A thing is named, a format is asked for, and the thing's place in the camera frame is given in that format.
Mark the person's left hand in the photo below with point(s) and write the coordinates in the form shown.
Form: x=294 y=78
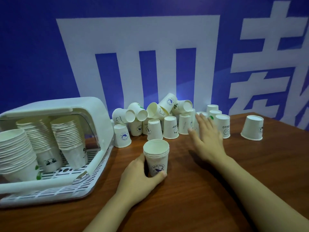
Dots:
x=136 y=180

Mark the person's right hand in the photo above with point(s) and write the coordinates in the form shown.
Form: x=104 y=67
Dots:
x=207 y=142

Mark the person's left thumb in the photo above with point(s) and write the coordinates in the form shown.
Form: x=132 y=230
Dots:
x=157 y=178

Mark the person's right thumb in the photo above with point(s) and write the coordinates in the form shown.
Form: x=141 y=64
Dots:
x=193 y=137

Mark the short nested paper cup stack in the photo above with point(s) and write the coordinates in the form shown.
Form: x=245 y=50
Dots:
x=156 y=157

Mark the person's right forearm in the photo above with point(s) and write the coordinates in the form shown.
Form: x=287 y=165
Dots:
x=260 y=190

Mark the person's left forearm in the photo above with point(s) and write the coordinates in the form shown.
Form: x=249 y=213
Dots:
x=113 y=215

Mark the pile of white paper cups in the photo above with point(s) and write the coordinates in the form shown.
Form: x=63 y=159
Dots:
x=169 y=125

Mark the single white paper cup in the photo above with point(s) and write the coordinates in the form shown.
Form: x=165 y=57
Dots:
x=252 y=128

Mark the white slotted plastic tray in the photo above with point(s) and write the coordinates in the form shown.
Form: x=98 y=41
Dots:
x=72 y=177

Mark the white plastic cup cabinet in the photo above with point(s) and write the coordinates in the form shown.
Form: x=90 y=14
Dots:
x=94 y=111

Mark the tall cup stack black print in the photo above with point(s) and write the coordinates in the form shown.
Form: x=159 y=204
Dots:
x=68 y=137

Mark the tall cup stack panda print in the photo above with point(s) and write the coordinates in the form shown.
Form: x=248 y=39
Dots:
x=38 y=140

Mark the tall cup stack green print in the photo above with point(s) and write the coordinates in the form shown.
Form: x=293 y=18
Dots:
x=17 y=154

